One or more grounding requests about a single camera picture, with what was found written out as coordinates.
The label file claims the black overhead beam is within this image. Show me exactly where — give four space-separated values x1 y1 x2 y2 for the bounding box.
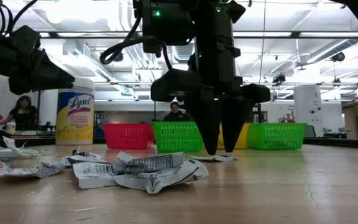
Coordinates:
0 30 358 40

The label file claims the white square pillar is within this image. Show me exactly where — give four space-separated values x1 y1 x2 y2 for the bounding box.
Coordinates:
293 85 324 138

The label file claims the yellow Lysol wipes canister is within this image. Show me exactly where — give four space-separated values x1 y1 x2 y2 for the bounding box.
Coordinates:
55 77 96 146

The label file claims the yellow plastic basket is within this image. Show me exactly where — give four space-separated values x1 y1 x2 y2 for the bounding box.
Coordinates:
217 123 250 150

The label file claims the thin hanging cable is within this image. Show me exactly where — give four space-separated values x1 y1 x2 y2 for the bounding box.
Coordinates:
255 0 267 105

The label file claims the green plastic basket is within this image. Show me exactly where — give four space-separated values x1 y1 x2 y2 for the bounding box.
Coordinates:
152 121 205 153
246 122 308 151

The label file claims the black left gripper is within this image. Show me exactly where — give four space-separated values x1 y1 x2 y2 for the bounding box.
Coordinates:
0 35 76 96

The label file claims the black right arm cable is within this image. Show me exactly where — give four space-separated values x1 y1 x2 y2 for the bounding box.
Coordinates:
99 12 173 72

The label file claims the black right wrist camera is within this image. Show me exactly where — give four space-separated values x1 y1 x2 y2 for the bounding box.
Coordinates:
150 68 202 103

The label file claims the person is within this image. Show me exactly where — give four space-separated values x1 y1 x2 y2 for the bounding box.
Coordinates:
0 95 39 131
163 101 193 122

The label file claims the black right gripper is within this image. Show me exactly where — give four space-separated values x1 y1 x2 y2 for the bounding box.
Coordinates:
188 76 272 156

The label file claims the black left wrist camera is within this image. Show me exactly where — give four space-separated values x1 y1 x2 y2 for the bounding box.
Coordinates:
9 25 42 52

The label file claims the red plastic basket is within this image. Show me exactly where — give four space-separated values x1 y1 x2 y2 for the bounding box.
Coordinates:
103 123 155 150

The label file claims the black metal rack frame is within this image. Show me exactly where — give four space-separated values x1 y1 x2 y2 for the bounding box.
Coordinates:
36 90 42 131

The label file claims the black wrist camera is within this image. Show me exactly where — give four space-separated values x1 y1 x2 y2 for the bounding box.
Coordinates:
9 25 42 52
150 68 202 103

